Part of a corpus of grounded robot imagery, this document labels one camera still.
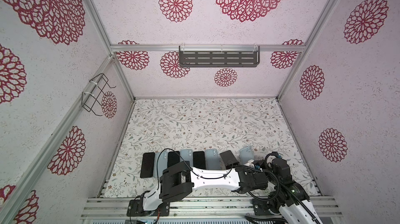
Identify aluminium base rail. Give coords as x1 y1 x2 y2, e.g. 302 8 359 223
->
80 197 343 220

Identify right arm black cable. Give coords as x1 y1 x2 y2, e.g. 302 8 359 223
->
244 152 323 224

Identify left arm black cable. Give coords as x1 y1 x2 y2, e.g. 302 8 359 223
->
129 148 281 224

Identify black smartphone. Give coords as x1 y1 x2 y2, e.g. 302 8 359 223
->
219 150 240 169

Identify grey slotted wall shelf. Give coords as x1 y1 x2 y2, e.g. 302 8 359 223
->
178 46 260 68

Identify black wire wall basket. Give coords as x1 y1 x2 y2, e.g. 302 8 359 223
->
81 73 117 118

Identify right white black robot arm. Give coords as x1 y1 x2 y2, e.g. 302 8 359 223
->
263 152 322 224

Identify light blue phone case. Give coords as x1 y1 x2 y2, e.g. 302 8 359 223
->
239 146 255 165
180 149 193 167
153 151 168 179
205 149 221 170

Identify black phone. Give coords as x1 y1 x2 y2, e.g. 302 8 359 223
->
193 151 206 169
167 151 181 168

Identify black phone removed from case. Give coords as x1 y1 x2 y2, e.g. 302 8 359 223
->
140 152 156 179

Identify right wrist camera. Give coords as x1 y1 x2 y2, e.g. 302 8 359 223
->
270 152 282 158

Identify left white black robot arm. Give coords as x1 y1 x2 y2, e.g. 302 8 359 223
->
140 162 269 212

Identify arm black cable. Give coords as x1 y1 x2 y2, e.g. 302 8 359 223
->
244 152 323 224
129 148 281 224

